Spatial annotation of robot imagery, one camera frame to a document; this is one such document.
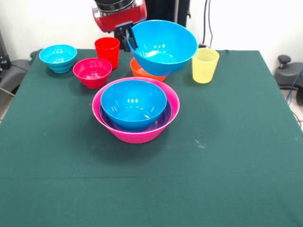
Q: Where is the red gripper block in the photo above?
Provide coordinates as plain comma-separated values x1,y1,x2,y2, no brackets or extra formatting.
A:
92,0,148,53

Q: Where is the small orange bowl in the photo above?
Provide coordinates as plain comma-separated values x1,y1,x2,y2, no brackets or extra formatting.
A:
130,58,166,83

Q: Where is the medium blue bowl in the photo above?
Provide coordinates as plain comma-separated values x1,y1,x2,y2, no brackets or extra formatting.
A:
127,20,198,77
100,79,168,132

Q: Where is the yellow cup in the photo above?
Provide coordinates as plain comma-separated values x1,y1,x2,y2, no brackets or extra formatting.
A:
192,48,220,84

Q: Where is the purple shallow bowl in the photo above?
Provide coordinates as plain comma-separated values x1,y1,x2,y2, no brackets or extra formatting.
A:
99,101,173,134

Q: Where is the large pink bowl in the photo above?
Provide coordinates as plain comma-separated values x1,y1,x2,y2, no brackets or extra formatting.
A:
91,77,180,144

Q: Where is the red cup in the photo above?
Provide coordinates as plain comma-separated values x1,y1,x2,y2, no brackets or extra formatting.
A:
94,36,121,70

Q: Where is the small crimson bowl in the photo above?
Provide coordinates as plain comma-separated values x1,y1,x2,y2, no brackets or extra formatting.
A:
72,57,113,89

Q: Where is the small blue bowl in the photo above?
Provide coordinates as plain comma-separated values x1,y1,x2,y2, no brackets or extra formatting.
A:
39,44,78,68
47,61,74,74

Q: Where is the dark green tablecloth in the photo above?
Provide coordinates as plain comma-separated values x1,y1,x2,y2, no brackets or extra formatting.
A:
0,48,303,227

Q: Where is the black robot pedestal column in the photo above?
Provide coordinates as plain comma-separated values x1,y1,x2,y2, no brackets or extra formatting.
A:
108,0,191,50

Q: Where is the black wall cable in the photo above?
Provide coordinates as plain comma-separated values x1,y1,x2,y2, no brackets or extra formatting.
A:
197,0,214,50

